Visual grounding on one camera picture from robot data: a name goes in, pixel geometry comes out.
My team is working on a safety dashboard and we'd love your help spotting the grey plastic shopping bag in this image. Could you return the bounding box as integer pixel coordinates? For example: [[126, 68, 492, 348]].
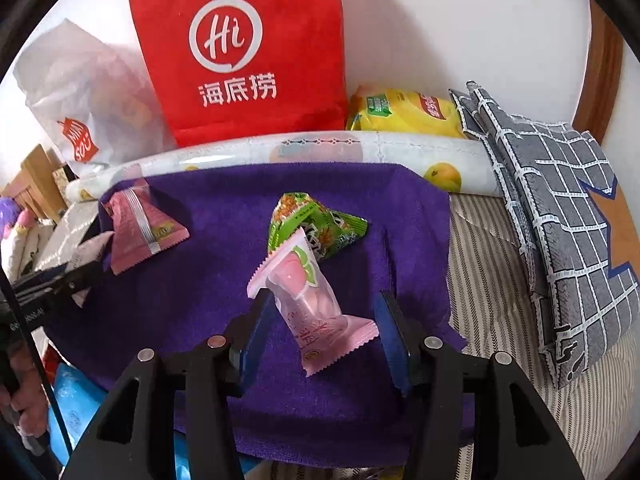
[[12, 19, 178, 177]]

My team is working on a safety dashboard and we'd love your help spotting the white pink snack packet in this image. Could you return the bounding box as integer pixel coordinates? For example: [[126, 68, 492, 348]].
[[70, 231, 116, 307]]

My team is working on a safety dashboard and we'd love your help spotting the wooden headboard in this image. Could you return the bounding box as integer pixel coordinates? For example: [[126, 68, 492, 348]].
[[2, 144, 68, 221]]

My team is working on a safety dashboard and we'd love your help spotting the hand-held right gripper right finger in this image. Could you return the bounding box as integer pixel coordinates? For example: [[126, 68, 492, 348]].
[[372, 290, 586, 480]]

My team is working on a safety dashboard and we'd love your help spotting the red paper bag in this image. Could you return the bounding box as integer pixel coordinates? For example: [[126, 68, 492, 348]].
[[127, 0, 349, 148]]

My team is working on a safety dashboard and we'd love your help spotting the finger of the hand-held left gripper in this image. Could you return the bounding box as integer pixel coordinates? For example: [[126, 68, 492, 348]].
[[10, 257, 108, 303]]

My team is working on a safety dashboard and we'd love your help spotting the large yellow chips bag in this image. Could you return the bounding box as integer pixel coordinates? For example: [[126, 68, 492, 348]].
[[346, 87, 468, 140]]

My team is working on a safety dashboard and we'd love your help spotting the striped mattress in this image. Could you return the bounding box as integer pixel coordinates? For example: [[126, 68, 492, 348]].
[[270, 192, 576, 480]]

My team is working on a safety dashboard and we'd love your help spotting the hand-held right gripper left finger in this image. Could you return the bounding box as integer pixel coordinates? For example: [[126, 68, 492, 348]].
[[60, 287, 281, 480]]

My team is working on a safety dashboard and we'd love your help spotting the grey checked cloth with star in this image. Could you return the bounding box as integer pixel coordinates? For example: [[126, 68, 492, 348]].
[[448, 81, 640, 391]]

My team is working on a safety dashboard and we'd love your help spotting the blue tissue pack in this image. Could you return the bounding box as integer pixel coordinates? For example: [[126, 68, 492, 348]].
[[47, 362, 108, 466]]

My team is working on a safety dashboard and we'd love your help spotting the colourful pillow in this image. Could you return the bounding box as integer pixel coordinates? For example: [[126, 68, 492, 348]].
[[0, 210, 66, 281]]

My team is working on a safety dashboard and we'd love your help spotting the purple plush toy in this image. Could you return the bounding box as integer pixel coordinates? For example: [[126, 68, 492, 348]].
[[0, 196, 23, 231]]

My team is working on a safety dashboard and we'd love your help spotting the purple towel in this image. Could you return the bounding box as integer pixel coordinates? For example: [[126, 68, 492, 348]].
[[42, 161, 468, 471]]

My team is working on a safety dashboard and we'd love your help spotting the brown wooden door frame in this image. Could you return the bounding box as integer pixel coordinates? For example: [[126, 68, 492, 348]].
[[572, 0, 626, 146]]

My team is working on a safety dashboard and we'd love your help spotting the person's left hand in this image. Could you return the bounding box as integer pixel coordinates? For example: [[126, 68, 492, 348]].
[[0, 355, 51, 441]]

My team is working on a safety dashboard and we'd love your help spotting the green snack packet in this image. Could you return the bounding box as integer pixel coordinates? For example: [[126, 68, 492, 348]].
[[267, 191, 368, 261]]

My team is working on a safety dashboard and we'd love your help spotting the pink peach jelly packet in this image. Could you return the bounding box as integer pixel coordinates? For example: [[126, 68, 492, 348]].
[[247, 229, 378, 377]]

